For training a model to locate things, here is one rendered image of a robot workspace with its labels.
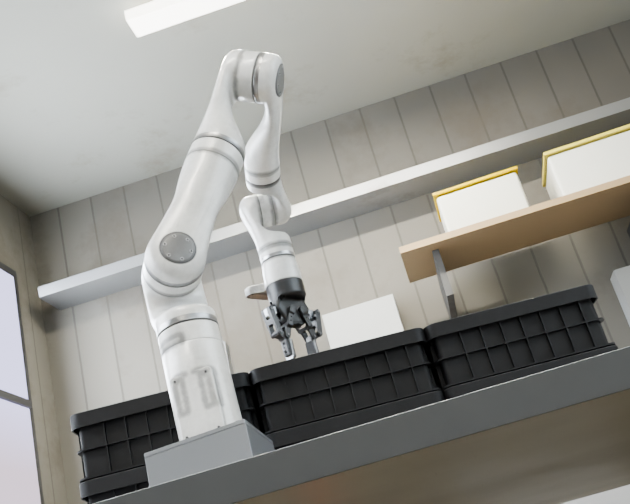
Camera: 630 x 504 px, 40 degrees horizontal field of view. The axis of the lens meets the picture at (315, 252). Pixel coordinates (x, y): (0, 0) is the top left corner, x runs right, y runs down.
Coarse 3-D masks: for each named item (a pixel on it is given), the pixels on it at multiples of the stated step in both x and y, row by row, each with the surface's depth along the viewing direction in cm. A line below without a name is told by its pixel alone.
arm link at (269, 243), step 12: (240, 204) 176; (252, 204) 174; (240, 216) 176; (252, 216) 173; (252, 228) 173; (264, 228) 172; (264, 240) 171; (276, 240) 171; (288, 240) 172; (264, 252) 171; (276, 252) 170; (288, 252) 171
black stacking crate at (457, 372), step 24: (552, 312) 144; (576, 312) 144; (456, 336) 143; (480, 336) 143; (504, 336) 142; (528, 336) 142; (552, 336) 143; (576, 336) 143; (600, 336) 143; (432, 360) 148; (456, 360) 142; (480, 360) 142; (504, 360) 142; (528, 360) 141; (552, 360) 141; (456, 384) 140
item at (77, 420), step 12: (240, 372) 142; (240, 384) 141; (144, 396) 140; (156, 396) 140; (168, 396) 140; (96, 408) 140; (108, 408) 140; (120, 408) 140; (132, 408) 140; (144, 408) 140; (72, 420) 140; (84, 420) 139; (96, 420) 139; (72, 432) 141
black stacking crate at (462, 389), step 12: (600, 348) 141; (612, 348) 141; (564, 360) 140; (576, 360) 140; (516, 372) 140; (528, 372) 140; (468, 384) 139; (480, 384) 139; (492, 384) 139; (444, 396) 140; (456, 396) 138
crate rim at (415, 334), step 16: (384, 336) 143; (400, 336) 143; (416, 336) 143; (320, 352) 142; (336, 352) 142; (352, 352) 142; (368, 352) 142; (256, 368) 142; (272, 368) 141; (288, 368) 141; (304, 368) 141; (256, 384) 145
